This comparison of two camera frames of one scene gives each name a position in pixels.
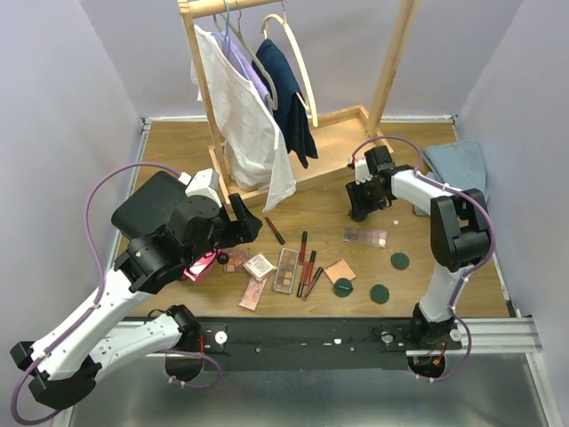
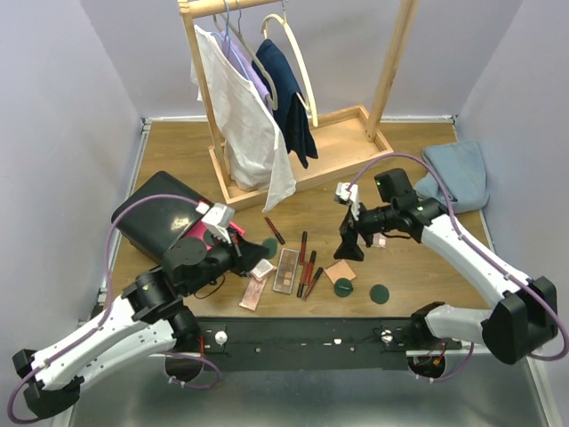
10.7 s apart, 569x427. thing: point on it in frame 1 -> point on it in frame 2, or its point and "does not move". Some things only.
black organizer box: [149, 205] does not move
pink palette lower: [252, 294] does not move
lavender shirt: [247, 67] does not move
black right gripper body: [364, 198] -> [380, 219]
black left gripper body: [232, 223] -> [237, 256]
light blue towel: [460, 165] does not move
